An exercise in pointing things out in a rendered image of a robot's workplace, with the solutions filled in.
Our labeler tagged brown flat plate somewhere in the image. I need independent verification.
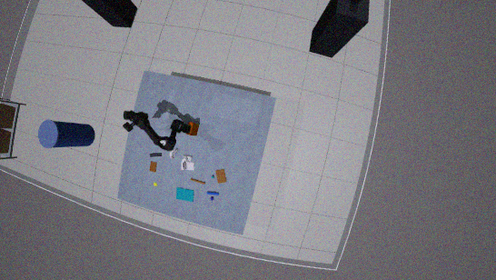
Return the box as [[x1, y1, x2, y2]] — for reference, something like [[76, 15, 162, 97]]
[[216, 170, 226, 184]]

